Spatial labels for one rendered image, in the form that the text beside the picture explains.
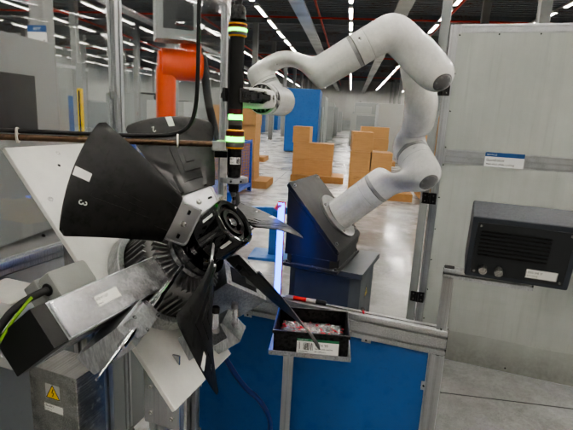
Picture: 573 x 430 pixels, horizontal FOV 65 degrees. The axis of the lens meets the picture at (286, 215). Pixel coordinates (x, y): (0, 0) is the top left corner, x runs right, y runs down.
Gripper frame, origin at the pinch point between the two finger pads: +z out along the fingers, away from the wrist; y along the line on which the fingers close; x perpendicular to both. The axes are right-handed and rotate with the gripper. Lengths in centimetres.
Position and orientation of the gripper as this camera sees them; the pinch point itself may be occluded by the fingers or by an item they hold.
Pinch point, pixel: (235, 95)
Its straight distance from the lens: 111.2
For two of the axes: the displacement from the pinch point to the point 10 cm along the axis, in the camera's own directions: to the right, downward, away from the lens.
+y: -9.4, -1.2, 3.3
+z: -3.4, 1.8, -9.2
